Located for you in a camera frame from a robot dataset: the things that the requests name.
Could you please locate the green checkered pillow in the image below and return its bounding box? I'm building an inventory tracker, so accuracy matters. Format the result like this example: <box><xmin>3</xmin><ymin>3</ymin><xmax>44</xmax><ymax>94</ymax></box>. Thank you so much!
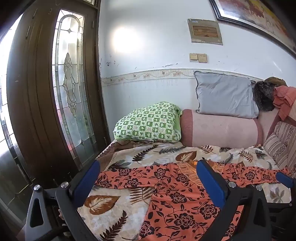
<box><xmin>113</xmin><ymin>101</ymin><xmax>183</xmax><ymax>143</ymax></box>

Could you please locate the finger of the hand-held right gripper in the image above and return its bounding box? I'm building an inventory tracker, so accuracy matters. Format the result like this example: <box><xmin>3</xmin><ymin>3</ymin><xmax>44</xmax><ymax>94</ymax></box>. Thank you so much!
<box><xmin>276</xmin><ymin>172</ymin><xmax>295</xmax><ymax>189</ymax></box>

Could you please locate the brown cloth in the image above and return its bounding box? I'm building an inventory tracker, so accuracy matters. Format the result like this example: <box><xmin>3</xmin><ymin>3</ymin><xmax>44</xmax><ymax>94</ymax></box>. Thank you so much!
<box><xmin>264</xmin><ymin>76</ymin><xmax>287</xmax><ymax>87</ymax></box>

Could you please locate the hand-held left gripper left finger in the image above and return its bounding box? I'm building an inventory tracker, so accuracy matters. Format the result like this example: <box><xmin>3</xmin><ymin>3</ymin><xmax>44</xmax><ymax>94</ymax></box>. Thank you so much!
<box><xmin>24</xmin><ymin>159</ymin><xmax>101</xmax><ymax>241</ymax></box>

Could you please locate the orange black floral garment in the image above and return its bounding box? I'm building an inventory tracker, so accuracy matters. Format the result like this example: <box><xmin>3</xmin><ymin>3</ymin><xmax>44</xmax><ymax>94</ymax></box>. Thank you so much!
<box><xmin>95</xmin><ymin>162</ymin><xmax>290</xmax><ymax>241</ymax></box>

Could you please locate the leaf printed bedsheet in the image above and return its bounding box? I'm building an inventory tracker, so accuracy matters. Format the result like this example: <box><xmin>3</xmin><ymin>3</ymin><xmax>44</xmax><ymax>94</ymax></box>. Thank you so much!
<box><xmin>77</xmin><ymin>141</ymin><xmax>292</xmax><ymax>241</ymax></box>

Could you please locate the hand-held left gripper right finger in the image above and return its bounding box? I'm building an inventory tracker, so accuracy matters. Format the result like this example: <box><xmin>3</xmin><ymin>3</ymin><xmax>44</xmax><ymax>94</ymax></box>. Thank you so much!
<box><xmin>196</xmin><ymin>159</ymin><xmax>272</xmax><ymax>241</ymax></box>

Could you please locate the salmon cloth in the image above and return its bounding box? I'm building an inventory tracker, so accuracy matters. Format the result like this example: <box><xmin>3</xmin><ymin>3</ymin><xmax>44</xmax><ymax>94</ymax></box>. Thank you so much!
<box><xmin>272</xmin><ymin>86</ymin><xmax>296</xmax><ymax>121</ymax></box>

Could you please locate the dark furry cloth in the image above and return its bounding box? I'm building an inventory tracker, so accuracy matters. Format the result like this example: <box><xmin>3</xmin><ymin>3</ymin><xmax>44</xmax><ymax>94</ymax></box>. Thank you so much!
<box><xmin>251</xmin><ymin>80</ymin><xmax>276</xmax><ymax>112</ymax></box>

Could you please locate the framed wall plaque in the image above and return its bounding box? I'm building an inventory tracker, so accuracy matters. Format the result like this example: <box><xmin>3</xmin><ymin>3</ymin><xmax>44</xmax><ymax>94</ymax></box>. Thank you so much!
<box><xmin>187</xmin><ymin>19</ymin><xmax>223</xmax><ymax>45</ymax></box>

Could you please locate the pink bolster pillow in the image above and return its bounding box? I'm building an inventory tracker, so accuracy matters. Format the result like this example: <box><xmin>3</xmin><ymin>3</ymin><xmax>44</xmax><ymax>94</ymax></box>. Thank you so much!
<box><xmin>180</xmin><ymin>109</ymin><xmax>264</xmax><ymax>148</ymax></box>

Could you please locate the framed wall painting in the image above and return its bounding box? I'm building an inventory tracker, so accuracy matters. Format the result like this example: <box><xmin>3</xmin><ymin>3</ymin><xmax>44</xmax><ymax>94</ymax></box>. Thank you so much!
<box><xmin>208</xmin><ymin>0</ymin><xmax>296</xmax><ymax>57</ymax></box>

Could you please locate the striped cushion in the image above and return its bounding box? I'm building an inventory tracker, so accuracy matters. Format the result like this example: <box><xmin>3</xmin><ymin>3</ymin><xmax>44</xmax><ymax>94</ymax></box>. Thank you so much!
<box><xmin>263</xmin><ymin>120</ymin><xmax>296</xmax><ymax>172</ymax></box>

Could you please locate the wooden door with stained glass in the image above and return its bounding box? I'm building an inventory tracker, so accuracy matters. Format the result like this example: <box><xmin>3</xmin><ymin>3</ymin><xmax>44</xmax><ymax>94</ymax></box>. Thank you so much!
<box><xmin>6</xmin><ymin>0</ymin><xmax>111</xmax><ymax>188</ymax></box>

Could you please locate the grey pillow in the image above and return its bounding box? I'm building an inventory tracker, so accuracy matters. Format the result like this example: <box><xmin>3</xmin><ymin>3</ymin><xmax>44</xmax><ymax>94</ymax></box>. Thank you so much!
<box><xmin>193</xmin><ymin>71</ymin><xmax>259</xmax><ymax>119</ymax></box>

